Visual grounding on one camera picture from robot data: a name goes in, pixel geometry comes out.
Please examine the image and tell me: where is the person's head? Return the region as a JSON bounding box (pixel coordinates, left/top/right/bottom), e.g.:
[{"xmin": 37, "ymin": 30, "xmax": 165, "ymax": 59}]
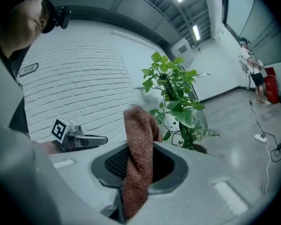
[{"xmin": 0, "ymin": 0, "xmax": 50, "ymax": 56}]

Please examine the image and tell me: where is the red box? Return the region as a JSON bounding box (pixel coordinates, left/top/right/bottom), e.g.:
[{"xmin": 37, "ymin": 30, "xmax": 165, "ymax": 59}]
[{"xmin": 264, "ymin": 67, "xmax": 280, "ymax": 105}]

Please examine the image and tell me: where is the white cable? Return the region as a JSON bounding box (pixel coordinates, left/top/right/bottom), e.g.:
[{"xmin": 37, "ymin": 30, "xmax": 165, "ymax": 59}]
[{"xmin": 264, "ymin": 141, "xmax": 273, "ymax": 195}]

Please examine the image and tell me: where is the brown cleaning cloth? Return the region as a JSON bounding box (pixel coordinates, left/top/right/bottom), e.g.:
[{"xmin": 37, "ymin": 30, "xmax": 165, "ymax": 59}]
[{"xmin": 122, "ymin": 105, "xmax": 163, "ymax": 219}]

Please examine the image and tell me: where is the person's left forearm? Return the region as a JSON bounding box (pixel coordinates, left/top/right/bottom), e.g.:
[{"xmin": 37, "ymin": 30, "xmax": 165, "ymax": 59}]
[{"xmin": 38, "ymin": 141, "xmax": 63, "ymax": 155}]

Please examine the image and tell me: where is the green potted plant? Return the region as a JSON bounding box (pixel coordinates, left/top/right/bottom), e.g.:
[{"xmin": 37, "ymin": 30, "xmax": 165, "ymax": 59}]
[{"xmin": 133, "ymin": 52, "xmax": 221, "ymax": 155}]

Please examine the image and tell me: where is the thin black cable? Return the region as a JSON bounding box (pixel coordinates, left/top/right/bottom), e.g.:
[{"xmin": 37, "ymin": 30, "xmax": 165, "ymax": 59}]
[{"xmin": 247, "ymin": 77, "xmax": 267, "ymax": 135}]

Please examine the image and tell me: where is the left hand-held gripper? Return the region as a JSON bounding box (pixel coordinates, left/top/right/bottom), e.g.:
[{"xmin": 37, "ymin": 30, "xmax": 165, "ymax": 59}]
[{"xmin": 51, "ymin": 117, "xmax": 109, "ymax": 152}]

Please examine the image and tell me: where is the black charger cable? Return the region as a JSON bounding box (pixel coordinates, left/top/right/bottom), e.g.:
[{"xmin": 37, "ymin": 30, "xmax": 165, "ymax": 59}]
[{"xmin": 262, "ymin": 131, "xmax": 281, "ymax": 163}]

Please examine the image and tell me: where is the dark wall number plate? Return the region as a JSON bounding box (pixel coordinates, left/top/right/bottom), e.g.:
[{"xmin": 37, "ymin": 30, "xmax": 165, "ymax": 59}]
[{"xmin": 19, "ymin": 62, "xmax": 39, "ymax": 77}]

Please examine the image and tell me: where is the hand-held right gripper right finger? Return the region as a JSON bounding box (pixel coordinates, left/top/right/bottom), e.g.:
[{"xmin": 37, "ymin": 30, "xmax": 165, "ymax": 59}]
[{"xmin": 131, "ymin": 142, "xmax": 276, "ymax": 225}]

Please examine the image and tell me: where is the white power strip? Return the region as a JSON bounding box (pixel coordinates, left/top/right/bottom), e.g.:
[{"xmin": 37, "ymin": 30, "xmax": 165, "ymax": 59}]
[{"xmin": 254, "ymin": 133, "xmax": 268, "ymax": 143}]

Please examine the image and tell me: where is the black head-worn camera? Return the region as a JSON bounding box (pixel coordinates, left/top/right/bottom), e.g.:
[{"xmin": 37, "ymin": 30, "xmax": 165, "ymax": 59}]
[{"xmin": 53, "ymin": 6, "xmax": 72, "ymax": 30}]

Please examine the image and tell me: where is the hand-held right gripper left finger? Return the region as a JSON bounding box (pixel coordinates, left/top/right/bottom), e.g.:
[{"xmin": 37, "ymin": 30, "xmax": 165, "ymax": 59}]
[{"xmin": 35, "ymin": 141, "xmax": 130, "ymax": 225}]

